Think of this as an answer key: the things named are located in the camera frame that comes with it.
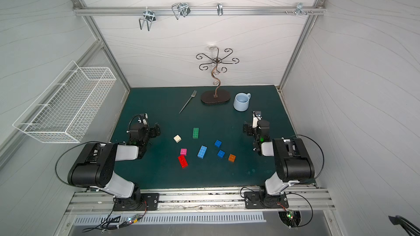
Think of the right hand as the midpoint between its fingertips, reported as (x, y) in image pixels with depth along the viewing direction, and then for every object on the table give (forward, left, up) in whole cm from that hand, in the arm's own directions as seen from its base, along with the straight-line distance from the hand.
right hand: (255, 120), depth 96 cm
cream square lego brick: (-12, +45, -3) cm, 47 cm away
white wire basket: (-15, +87, +28) cm, 92 cm away
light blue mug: (+17, +6, -3) cm, 19 cm away
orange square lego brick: (-21, +14, -4) cm, 26 cm away
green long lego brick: (-7, +35, -4) cm, 36 cm away
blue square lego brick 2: (-20, +20, -4) cm, 28 cm away
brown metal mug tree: (+23, +27, -5) cm, 36 cm away
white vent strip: (-49, +41, -5) cm, 64 cm away
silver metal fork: (+22, +41, -4) cm, 47 cm away
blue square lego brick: (-14, +22, -4) cm, 26 cm away
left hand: (-5, +62, +1) cm, 62 cm away
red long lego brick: (-25, +40, -3) cm, 47 cm away
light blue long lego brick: (-19, +30, -4) cm, 36 cm away
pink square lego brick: (-19, +40, -4) cm, 45 cm away
